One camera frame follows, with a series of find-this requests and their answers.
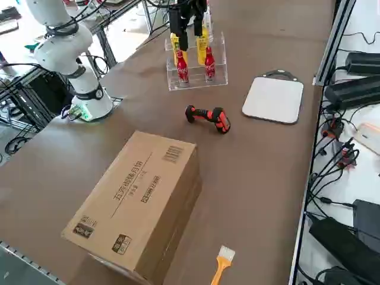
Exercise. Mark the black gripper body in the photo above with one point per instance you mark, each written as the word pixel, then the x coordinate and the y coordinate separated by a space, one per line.
pixel 191 7

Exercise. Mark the orange black barcode scanner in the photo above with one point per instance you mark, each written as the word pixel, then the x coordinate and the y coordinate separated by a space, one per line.
pixel 221 120

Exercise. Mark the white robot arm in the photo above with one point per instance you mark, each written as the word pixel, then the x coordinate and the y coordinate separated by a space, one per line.
pixel 59 50

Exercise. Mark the brown cardboard box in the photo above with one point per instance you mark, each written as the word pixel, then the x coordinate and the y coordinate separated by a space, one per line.
pixel 127 193

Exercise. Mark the yellow drink bottle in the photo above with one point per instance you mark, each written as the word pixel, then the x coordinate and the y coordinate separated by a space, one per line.
pixel 174 44
pixel 202 49

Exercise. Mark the red cola bottle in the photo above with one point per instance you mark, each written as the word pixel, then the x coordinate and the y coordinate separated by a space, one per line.
pixel 182 69
pixel 210 65

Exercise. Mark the clear acrylic stepped shelf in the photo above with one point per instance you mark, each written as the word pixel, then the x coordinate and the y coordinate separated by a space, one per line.
pixel 194 80

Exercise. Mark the black power adapter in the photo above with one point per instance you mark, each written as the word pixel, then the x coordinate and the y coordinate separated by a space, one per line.
pixel 363 62
pixel 335 240
pixel 369 216
pixel 353 92

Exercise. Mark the black red power strip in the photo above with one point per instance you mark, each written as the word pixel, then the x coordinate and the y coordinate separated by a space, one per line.
pixel 334 127

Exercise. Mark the white power strip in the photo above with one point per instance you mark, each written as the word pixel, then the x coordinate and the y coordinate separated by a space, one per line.
pixel 371 136

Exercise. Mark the aluminium frame post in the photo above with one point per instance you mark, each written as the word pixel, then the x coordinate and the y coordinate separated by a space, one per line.
pixel 332 38

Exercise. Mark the aluminium frame rail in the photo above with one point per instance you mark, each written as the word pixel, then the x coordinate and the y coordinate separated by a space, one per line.
pixel 29 261

